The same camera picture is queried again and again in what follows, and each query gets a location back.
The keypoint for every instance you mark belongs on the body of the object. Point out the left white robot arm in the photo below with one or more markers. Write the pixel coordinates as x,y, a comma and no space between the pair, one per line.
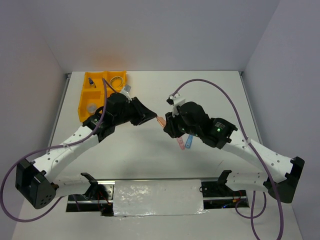
35,180

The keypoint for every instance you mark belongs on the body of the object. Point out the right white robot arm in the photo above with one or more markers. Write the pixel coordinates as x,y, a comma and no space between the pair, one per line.
279,175

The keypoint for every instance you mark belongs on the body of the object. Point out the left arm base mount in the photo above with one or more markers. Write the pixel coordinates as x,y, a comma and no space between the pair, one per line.
101,201

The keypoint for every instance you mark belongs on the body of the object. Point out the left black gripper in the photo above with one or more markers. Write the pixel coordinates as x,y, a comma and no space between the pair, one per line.
143,113

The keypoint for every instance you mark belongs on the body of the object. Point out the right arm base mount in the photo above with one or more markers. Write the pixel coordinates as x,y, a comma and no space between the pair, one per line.
215,197

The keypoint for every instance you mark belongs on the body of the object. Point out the clear round pin jar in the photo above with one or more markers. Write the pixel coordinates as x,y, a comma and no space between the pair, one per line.
91,108

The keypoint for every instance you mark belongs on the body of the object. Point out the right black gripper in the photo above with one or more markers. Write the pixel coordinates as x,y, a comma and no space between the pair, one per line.
170,126

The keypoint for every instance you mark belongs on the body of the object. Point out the small purple-capped glue bottle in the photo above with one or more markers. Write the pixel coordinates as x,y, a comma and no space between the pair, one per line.
91,83

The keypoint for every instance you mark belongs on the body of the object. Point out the beige masking tape roll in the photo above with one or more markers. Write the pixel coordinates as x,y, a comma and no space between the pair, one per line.
116,82

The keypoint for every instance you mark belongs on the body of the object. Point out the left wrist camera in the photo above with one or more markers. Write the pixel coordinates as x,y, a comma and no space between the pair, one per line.
126,90

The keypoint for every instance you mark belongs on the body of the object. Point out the yellow four-compartment tray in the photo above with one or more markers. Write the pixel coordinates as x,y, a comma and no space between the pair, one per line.
97,95

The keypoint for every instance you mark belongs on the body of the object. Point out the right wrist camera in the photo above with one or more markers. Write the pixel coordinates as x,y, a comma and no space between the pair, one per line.
176,100

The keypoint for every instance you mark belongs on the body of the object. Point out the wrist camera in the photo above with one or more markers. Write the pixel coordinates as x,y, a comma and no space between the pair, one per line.
176,100
126,90

